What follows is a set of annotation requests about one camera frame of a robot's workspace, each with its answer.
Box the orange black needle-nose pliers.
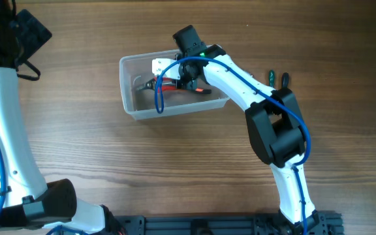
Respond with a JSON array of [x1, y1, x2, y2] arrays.
[[134, 78, 212, 95]]

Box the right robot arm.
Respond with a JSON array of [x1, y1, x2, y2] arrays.
[[172, 25, 316, 234]]

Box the red handled snips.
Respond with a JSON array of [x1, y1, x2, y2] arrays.
[[162, 77, 177, 91]]

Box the green handled screwdriver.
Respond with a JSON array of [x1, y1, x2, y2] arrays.
[[268, 70, 276, 87]]

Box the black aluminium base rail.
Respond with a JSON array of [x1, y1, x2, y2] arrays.
[[109, 211, 344, 235]]

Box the clear plastic container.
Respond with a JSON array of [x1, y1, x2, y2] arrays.
[[119, 49, 230, 120]]

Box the black red handled screwdriver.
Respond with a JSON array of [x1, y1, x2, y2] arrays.
[[281, 72, 290, 88]]

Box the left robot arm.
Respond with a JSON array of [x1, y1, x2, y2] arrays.
[[0, 1, 126, 234]]

